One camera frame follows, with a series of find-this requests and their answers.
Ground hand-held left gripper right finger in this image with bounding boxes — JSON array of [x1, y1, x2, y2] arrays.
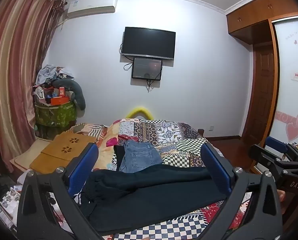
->
[[199, 142, 283, 240]]

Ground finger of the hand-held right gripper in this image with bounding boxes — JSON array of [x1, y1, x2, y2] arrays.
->
[[265, 136, 298, 167], [249, 144, 298, 178]]

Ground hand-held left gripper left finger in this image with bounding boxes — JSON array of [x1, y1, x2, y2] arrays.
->
[[16, 142, 101, 240]]

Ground dark teal pants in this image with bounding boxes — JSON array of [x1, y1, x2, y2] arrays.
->
[[79, 163, 230, 231]]

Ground wooden lap table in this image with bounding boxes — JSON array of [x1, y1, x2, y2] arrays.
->
[[29, 131, 97, 175]]

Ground black folded cloth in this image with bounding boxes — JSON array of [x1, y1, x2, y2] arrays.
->
[[113, 144, 126, 171]]

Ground striped cloth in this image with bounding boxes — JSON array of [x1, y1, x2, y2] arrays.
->
[[66, 123, 107, 138]]

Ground patchwork printed blanket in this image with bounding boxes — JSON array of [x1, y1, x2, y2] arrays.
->
[[59, 117, 255, 240]]

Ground wooden door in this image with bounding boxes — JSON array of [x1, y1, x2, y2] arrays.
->
[[241, 42, 277, 142]]

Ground blue jeans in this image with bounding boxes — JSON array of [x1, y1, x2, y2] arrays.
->
[[119, 140, 164, 174]]

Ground beige cushion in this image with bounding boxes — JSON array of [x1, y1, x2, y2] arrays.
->
[[9, 137, 55, 176]]

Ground green patterned storage box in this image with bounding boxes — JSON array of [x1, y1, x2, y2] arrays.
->
[[34, 101, 78, 128]]

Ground orange box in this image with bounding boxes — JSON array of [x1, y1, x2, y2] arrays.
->
[[50, 96, 72, 106]]

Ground grey long pillow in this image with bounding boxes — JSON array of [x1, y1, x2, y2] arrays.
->
[[52, 79, 87, 111]]

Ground scattered clutter pile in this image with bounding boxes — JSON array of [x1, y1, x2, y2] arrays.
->
[[0, 172, 23, 232]]

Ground yellow curved object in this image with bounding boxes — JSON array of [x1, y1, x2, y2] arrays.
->
[[125, 106, 153, 119]]

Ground heap of clothes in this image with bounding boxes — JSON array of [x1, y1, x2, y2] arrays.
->
[[36, 64, 73, 87]]

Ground small black monitor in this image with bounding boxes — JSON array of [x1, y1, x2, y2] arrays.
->
[[131, 57, 163, 82]]

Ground wooden overhead cabinet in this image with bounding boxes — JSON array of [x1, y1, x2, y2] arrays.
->
[[225, 0, 298, 46]]

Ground striped pink curtain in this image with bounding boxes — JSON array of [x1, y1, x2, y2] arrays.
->
[[0, 0, 66, 160]]

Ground white air conditioner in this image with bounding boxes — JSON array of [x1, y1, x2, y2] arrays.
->
[[65, 0, 118, 19]]

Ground black wall television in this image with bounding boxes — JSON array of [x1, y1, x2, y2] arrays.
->
[[121, 26, 176, 61]]

